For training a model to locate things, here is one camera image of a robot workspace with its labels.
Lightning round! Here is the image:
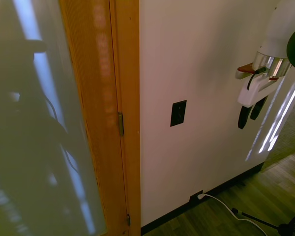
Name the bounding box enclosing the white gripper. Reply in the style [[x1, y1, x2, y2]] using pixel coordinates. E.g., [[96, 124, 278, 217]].
[[237, 75, 284, 130]]

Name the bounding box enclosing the black baseboard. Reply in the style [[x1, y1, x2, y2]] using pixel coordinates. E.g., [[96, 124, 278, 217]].
[[140, 162, 265, 236]]

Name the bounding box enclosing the wooden door with frosted glass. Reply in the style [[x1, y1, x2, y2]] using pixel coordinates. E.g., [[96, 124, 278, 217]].
[[0, 0, 130, 236]]

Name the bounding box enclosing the thin black camera cable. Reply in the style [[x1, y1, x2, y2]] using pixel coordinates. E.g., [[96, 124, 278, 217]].
[[247, 66, 266, 90]]

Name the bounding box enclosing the black light switch plate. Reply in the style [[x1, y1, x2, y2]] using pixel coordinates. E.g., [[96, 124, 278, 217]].
[[170, 99, 187, 128]]

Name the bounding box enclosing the white plug with cable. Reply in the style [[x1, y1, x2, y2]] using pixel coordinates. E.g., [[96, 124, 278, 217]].
[[197, 193, 270, 236]]

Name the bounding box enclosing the black wall outlet plate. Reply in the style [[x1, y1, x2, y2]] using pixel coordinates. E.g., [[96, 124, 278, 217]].
[[189, 189, 204, 203]]

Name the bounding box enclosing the black camera tripod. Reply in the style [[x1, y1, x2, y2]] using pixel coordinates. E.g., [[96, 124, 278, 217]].
[[230, 205, 295, 236]]

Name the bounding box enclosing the wooden door frame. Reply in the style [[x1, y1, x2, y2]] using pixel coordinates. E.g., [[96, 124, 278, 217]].
[[109, 0, 141, 236]]

